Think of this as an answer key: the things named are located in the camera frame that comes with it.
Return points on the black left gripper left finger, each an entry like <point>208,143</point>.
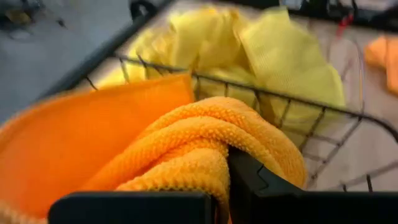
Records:
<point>130,208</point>

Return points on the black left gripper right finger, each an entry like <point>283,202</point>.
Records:
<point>311,208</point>

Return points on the orange microfiber towel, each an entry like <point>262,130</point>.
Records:
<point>93,133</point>
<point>384,62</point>

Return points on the yellow microfiber towel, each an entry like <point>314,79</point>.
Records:
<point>289,65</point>
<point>202,40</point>

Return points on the black frame caster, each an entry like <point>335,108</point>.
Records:
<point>141,7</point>

